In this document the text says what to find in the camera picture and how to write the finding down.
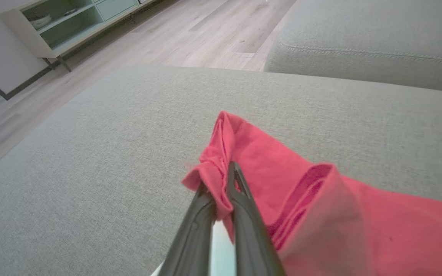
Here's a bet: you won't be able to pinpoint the red basketball jersey number 23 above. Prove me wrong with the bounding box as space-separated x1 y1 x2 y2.
181 110 442 276

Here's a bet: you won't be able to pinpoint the white stacked bowls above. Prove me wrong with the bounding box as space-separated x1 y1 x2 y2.
29 15 53 30

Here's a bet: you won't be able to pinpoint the white cabinet green shelves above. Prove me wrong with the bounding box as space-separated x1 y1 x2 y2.
0 0 156 72

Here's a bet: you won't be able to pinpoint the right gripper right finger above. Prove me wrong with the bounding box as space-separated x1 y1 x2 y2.
227 161 287 276

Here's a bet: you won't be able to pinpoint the grey fabric sofa section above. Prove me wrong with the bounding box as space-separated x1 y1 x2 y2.
263 0 442 95

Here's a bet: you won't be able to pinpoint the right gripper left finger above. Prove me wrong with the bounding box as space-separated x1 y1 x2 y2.
158 180 218 276

